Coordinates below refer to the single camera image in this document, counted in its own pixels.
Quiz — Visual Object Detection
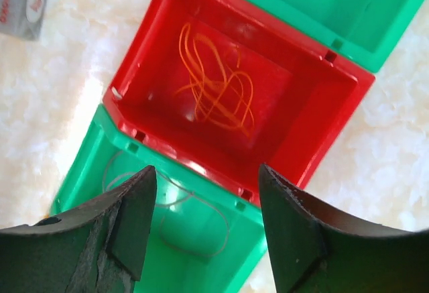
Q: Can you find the yellow orange wire bundle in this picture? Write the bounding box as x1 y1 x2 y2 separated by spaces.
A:
174 21 256 138

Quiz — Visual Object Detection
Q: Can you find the green plastic bin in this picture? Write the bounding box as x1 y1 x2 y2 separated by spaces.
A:
50 106 267 292
164 0 429 74

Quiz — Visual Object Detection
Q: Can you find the red plastic bin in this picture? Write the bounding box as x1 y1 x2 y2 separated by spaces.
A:
103 0 375 204

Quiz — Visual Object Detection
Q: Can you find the far green plastic bin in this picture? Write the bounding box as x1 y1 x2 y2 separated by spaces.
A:
164 0 429 74

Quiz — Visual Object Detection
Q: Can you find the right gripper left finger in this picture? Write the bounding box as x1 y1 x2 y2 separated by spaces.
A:
1 166 157 292

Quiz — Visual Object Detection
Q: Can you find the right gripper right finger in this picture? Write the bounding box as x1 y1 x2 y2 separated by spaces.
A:
258 165 428 292

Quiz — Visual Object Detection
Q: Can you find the grey snack packet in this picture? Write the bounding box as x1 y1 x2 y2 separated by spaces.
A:
1 0 47 41

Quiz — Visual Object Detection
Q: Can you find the near green plastic bin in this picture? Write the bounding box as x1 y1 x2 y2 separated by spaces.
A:
50 106 267 292

